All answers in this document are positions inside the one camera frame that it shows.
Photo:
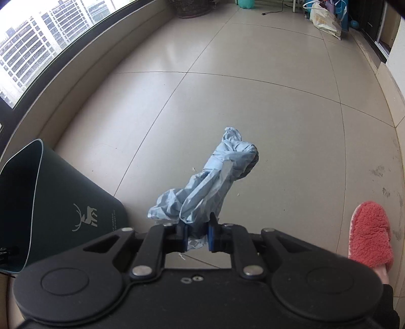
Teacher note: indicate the white shopping bag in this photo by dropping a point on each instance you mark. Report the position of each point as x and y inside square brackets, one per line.
[322, 19]

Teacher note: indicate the light blue spray bottle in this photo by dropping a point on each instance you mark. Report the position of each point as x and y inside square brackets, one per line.
[246, 3]

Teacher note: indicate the person's right leg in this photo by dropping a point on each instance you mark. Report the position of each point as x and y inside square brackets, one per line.
[390, 307]

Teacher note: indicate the person's right pink slipper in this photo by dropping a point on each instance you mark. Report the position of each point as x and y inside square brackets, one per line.
[370, 234]

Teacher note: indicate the small blue ball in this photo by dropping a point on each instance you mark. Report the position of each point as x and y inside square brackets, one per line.
[354, 24]

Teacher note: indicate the dark green trash bin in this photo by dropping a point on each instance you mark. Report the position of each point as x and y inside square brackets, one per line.
[63, 196]

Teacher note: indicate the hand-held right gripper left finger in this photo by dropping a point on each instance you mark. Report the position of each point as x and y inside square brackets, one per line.
[185, 235]

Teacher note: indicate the black window frame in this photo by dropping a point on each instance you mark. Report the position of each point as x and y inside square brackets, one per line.
[63, 58]

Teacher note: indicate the grey-blue paper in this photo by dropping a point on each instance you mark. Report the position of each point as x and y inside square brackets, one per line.
[205, 189]

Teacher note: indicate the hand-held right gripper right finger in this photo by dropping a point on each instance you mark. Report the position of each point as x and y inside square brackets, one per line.
[211, 235]

